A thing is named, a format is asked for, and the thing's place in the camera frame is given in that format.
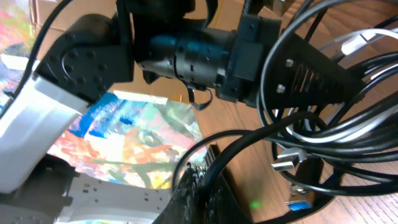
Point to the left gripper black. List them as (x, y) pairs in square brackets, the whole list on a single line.
[(300, 76)]

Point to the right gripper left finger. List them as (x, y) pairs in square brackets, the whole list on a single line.
[(202, 199)]

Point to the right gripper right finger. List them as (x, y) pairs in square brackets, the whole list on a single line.
[(303, 203)]

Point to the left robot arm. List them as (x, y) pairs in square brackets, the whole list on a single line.
[(183, 49)]

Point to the colourful painted floor mat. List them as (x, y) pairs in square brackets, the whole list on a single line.
[(118, 133)]

